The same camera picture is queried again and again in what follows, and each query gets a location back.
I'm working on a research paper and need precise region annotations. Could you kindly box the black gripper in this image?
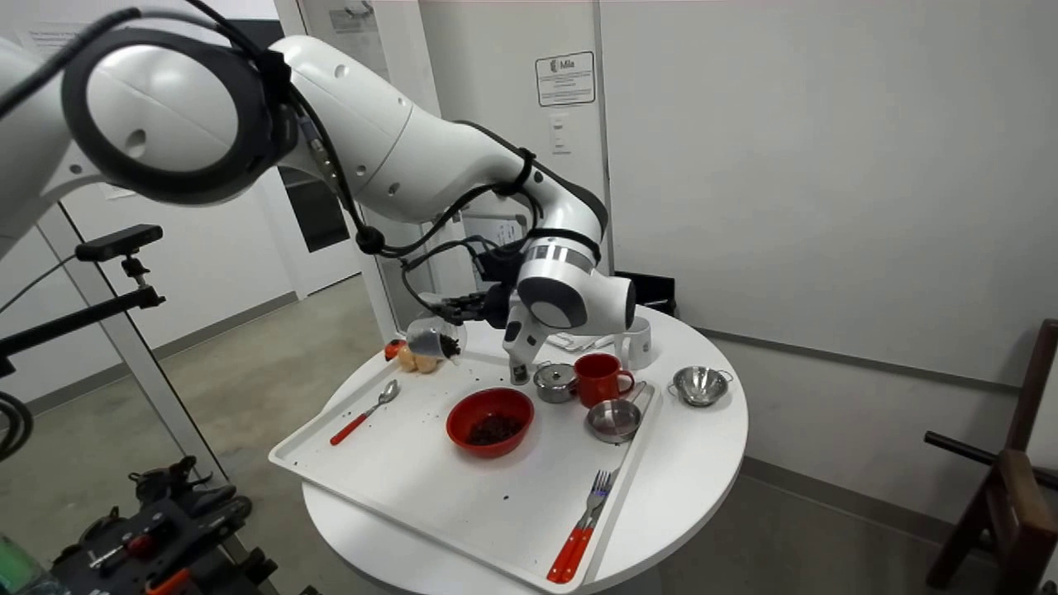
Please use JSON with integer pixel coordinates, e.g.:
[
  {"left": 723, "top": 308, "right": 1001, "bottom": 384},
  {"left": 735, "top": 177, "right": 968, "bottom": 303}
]
[{"left": 484, "top": 278, "right": 534, "bottom": 331}]

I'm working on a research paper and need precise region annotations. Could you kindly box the small steel bowl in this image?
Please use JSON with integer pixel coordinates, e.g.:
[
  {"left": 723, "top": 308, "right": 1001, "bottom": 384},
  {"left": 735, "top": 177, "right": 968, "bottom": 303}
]
[
  {"left": 534, "top": 359, "right": 581, "bottom": 408},
  {"left": 673, "top": 363, "right": 735, "bottom": 411},
  {"left": 581, "top": 396, "right": 644, "bottom": 445}
]

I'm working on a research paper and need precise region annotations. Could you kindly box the red bowl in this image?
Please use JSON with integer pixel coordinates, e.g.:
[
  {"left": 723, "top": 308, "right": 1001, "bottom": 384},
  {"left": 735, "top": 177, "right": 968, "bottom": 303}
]
[{"left": 443, "top": 384, "right": 538, "bottom": 463}]

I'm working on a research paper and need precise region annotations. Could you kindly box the steel pot with lid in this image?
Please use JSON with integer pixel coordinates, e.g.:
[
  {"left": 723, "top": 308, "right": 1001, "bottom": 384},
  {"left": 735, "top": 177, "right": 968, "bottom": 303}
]
[{"left": 407, "top": 316, "right": 465, "bottom": 359}]

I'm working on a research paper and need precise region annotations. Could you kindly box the red cup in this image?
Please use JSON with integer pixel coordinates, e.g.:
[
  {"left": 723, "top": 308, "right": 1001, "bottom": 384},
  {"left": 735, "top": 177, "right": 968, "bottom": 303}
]
[{"left": 571, "top": 350, "right": 643, "bottom": 411}]

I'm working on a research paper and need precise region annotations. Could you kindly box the dark beans pile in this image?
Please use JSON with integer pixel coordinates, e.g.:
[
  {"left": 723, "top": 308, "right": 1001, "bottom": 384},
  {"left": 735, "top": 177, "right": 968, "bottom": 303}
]
[{"left": 465, "top": 411, "right": 526, "bottom": 445}]

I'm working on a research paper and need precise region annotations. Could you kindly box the white plastic tray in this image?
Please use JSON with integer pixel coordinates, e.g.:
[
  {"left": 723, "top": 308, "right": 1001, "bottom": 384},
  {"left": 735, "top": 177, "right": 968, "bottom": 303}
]
[{"left": 264, "top": 316, "right": 666, "bottom": 588}]

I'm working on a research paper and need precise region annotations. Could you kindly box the black boom bar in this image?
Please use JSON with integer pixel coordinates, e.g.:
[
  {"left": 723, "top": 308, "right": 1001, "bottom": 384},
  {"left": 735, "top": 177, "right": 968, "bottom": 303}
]
[{"left": 0, "top": 281, "right": 168, "bottom": 359}]

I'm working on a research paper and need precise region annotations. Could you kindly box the dark wooden chair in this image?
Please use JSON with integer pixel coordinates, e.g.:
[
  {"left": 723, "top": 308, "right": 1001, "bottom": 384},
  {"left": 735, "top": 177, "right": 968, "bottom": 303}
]
[{"left": 924, "top": 316, "right": 1058, "bottom": 595}]

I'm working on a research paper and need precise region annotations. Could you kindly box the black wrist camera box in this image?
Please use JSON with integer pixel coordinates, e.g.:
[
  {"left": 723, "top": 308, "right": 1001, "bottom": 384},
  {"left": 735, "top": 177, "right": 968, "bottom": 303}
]
[{"left": 471, "top": 234, "right": 530, "bottom": 285}]

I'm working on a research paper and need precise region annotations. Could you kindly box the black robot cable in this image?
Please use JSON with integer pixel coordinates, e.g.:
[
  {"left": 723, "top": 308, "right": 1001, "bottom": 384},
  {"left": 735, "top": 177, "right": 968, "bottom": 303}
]
[{"left": 185, "top": 0, "right": 534, "bottom": 326}]

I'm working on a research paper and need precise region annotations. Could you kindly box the orange handled spoon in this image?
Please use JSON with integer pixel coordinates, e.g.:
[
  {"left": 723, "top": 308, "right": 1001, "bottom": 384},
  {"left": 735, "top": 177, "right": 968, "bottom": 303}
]
[{"left": 328, "top": 376, "right": 404, "bottom": 451}]

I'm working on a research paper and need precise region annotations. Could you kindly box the white wall sign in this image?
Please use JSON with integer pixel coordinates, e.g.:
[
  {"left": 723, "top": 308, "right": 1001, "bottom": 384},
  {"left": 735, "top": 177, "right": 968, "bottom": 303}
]
[{"left": 534, "top": 46, "right": 600, "bottom": 112}]

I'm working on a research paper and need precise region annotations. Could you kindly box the orange handled fork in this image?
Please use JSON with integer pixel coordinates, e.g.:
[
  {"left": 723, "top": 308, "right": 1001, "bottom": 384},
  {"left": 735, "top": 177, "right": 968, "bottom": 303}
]
[{"left": 544, "top": 466, "right": 622, "bottom": 588}]

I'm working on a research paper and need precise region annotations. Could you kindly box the black camera on stand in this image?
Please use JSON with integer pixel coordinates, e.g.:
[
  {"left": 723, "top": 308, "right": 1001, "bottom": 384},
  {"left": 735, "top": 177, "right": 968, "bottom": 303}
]
[{"left": 72, "top": 223, "right": 166, "bottom": 263}]

